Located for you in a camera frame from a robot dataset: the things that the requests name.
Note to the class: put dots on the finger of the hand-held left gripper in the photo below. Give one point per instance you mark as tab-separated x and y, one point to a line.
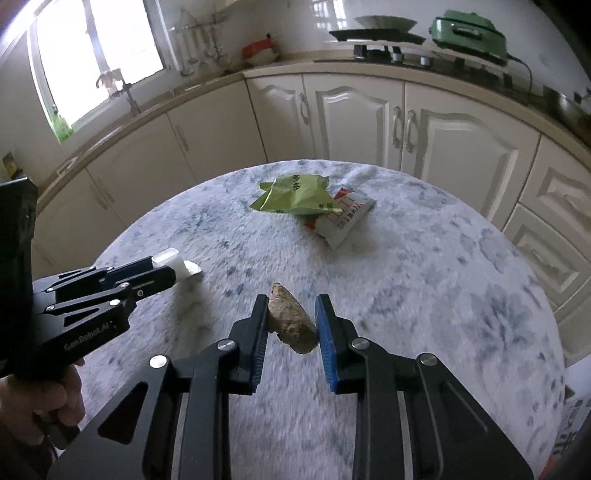
129	272
152	284

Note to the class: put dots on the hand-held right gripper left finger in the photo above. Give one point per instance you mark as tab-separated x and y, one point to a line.
261	344

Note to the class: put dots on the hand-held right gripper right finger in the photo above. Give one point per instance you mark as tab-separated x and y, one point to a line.
325	341

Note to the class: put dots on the white plastic packaging piece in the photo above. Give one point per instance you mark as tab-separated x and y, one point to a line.
178	264

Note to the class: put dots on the person's left hand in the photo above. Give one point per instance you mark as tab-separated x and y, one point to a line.
51	401

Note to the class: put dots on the round marble table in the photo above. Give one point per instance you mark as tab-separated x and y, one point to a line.
415	323

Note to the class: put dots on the white red snack packet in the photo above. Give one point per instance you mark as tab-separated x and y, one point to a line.
344	221

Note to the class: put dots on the green snack packet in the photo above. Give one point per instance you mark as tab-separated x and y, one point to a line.
295	196

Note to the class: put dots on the green dish soap bottle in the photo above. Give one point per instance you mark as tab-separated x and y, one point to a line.
60	127

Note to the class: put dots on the metal kitchen faucet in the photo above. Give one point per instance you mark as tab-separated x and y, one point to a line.
129	94

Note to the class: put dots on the cream base cabinets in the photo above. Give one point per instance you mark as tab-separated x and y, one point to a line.
351	120

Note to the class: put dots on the hanging metal kitchen utensil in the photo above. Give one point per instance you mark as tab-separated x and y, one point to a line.
206	44
218	44
191	46
180	50

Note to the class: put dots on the sliding glass window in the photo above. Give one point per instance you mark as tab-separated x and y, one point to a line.
101	46

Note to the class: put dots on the beige kitchen countertop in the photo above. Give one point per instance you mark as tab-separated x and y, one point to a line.
277	69

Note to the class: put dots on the white bowl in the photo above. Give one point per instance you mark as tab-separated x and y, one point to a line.
262	57

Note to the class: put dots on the printed cardboard box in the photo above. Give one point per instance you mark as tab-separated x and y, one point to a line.
575	434

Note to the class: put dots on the black glass gas stove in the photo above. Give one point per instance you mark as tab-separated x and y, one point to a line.
461	71

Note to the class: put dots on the metal wok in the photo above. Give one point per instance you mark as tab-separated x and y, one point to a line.
378	22

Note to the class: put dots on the stainless steel mixing bowl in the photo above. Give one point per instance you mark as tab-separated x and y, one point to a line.
570	113

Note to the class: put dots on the green electric cooking pot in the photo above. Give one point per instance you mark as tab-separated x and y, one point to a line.
466	34

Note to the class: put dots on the metal wall utensil rack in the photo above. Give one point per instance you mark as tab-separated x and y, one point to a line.
203	23

